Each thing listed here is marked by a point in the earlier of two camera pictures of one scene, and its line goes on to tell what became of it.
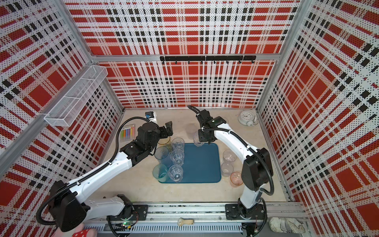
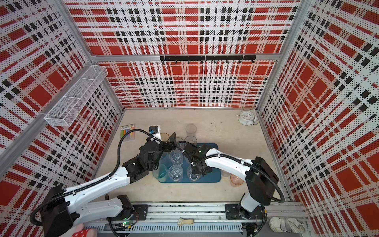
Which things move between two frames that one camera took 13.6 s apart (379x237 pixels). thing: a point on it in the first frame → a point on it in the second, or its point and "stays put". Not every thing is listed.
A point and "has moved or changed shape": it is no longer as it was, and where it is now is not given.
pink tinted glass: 236,179 stays put
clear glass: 229,155 has moved or changed shape
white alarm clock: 247,118 stays put
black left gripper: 165,135 → 172,142
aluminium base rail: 193,217 stays put
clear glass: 177,157 stays put
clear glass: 196,139 has moved or changed shape
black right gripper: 202,138 → 208,171
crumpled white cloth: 285,224 stays put
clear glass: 175,173 stays put
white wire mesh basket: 64,111 stays put
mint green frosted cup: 160,172 stays put
